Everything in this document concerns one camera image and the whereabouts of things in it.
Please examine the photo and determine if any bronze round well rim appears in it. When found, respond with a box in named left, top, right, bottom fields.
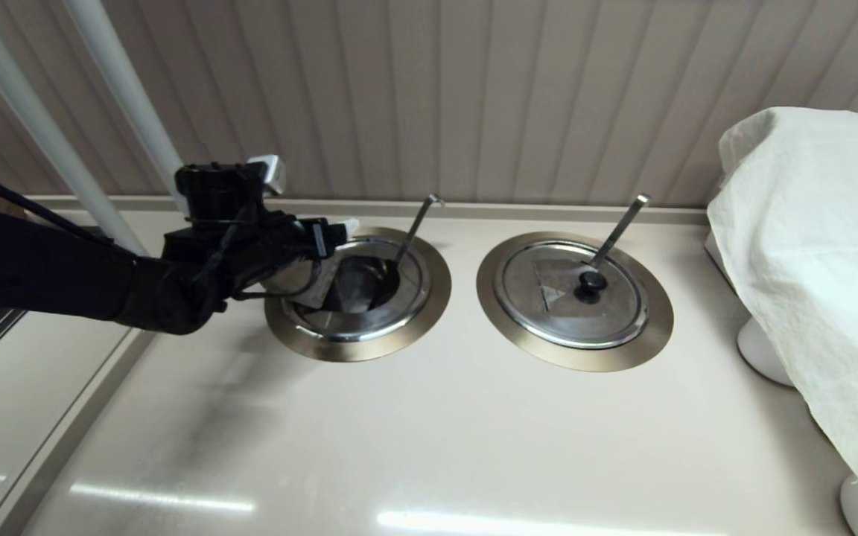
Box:
left=264, top=227, right=452, bottom=363
left=476, top=232, right=674, bottom=373

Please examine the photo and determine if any right ladle handle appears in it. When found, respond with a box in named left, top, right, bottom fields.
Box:
left=589, top=194, right=651, bottom=270

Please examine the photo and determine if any steel lid with black knob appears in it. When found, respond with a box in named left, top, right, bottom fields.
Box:
left=261, top=237, right=430, bottom=343
left=493, top=240, right=649, bottom=351

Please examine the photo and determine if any white cloth cover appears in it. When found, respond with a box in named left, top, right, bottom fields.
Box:
left=707, top=106, right=858, bottom=492

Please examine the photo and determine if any grey metal pole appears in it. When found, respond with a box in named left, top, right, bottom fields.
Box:
left=64, top=0, right=185, bottom=203
left=0, top=0, right=147, bottom=258

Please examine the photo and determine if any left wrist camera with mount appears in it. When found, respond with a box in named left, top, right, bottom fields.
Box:
left=174, top=155, right=285, bottom=224

